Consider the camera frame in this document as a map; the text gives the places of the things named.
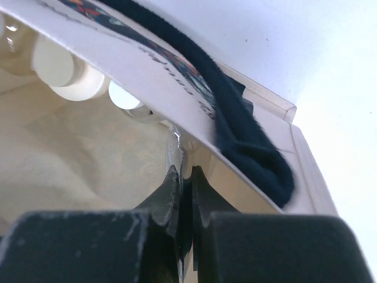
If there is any cream cylindrical bottle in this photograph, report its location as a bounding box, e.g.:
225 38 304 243
31 36 110 101

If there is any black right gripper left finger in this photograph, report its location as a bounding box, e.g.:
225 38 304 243
1 166 180 282

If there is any cream canvas tote bag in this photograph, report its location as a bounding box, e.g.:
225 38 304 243
1 1 338 223

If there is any round silver bottle white cap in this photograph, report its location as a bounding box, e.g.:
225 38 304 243
108 81 164 123

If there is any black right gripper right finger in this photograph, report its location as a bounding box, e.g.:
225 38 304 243
191 166 372 282

